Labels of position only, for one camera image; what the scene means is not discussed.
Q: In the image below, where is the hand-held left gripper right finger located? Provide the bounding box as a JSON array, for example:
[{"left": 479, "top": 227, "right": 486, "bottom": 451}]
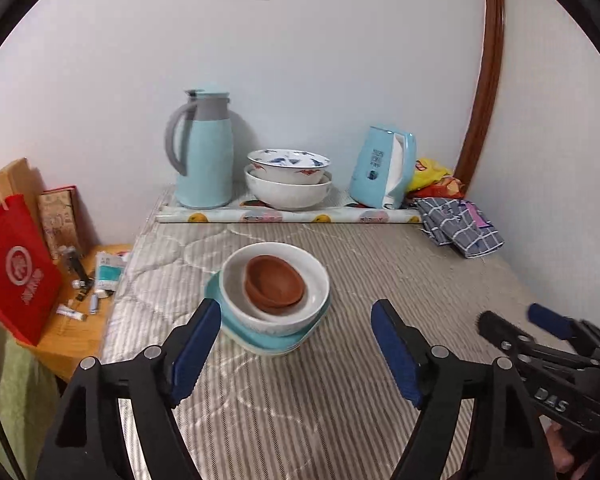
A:
[{"left": 370, "top": 299, "right": 563, "bottom": 480}]

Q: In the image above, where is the brown bowl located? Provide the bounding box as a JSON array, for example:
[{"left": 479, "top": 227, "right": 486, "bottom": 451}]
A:
[
  {"left": 244, "top": 255, "right": 304, "bottom": 307},
  {"left": 246, "top": 275, "right": 307, "bottom": 317}
]

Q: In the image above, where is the light blue square plate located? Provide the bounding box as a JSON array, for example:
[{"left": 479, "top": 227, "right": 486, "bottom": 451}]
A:
[{"left": 204, "top": 270, "right": 332, "bottom": 357}]

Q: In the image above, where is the white bowl grey swirl pattern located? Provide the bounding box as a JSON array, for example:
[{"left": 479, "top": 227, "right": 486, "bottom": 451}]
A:
[{"left": 244, "top": 165, "right": 334, "bottom": 211}]

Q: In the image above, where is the teal and white box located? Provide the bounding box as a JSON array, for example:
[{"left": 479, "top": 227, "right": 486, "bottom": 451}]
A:
[{"left": 95, "top": 252, "right": 127, "bottom": 291}]

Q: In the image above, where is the light blue thermos jug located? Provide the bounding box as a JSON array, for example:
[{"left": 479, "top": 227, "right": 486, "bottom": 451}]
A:
[{"left": 165, "top": 85, "right": 235, "bottom": 210}]

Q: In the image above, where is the yellow snack bag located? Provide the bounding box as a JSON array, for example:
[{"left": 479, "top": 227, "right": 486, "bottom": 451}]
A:
[{"left": 412, "top": 158, "right": 454, "bottom": 191}]

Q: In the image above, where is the red paper bag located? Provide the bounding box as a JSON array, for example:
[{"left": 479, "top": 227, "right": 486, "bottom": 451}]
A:
[{"left": 0, "top": 194, "right": 65, "bottom": 347}]

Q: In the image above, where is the person's right hand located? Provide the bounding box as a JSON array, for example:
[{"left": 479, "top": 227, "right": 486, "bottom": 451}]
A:
[{"left": 547, "top": 421, "right": 578, "bottom": 480}]

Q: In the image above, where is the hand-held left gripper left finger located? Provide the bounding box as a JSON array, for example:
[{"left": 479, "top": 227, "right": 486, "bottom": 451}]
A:
[{"left": 35, "top": 297, "right": 223, "bottom": 480}]

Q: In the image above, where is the wooden side table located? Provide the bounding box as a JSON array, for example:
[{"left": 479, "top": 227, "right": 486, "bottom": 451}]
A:
[{"left": 27, "top": 244, "right": 134, "bottom": 382}]

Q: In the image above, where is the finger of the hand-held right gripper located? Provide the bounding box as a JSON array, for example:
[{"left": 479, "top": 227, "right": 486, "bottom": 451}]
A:
[
  {"left": 477, "top": 310, "right": 600, "bottom": 372},
  {"left": 527, "top": 302, "right": 600, "bottom": 357}
]

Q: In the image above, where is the patterned brown box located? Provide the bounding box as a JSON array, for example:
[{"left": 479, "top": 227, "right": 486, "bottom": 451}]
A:
[{"left": 36, "top": 186, "right": 84, "bottom": 261}]

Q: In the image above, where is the grey checked cloth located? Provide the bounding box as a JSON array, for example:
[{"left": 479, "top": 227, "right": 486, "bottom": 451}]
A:
[{"left": 414, "top": 197, "right": 506, "bottom": 260}]

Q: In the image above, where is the green cloth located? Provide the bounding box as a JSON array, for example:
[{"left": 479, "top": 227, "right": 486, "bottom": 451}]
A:
[{"left": 0, "top": 320, "right": 62, "bottom": 480}]

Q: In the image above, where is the brown paper bag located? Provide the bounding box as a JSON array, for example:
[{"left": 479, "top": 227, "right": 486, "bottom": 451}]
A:
[{"left": 0, "top": 157, "right": 44, "bottom": 226}]

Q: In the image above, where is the white bowl red blue pattern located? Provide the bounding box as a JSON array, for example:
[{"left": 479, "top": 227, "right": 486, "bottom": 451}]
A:
[{"left": 246, "top": 148, "right": 332, "bottom": 185}]

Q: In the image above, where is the small black gadget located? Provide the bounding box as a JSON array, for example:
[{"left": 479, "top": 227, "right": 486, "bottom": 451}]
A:
[{"left": 62, "top": 247, "right": 94, "bottom": 291}]

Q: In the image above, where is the brown wooden door frame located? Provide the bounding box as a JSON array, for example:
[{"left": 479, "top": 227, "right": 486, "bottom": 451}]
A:
[{"left": 452, "top": 0, "right": 505, "bottom": 184}]

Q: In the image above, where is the floral plastic table cover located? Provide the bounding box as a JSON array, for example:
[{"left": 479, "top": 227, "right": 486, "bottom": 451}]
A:
[{"left": 155, "top": 194, "right": 423, "bottom": 224}]

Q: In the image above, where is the large white bowl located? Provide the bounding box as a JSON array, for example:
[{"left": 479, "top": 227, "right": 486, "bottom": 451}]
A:
[{"left": 220, "top": 242, "right": 331, "bottom": 339}]

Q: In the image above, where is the light blue electric kettle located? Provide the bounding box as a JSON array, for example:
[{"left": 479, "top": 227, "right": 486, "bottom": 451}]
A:
[{"left": 349, "top": 126, "right": 417, "bottom": 210}]

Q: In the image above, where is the red snack bag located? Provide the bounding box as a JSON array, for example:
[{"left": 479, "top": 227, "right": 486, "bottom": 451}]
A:
[{"left": 406, "top": 175, "right": 466, "bottom": 200}]

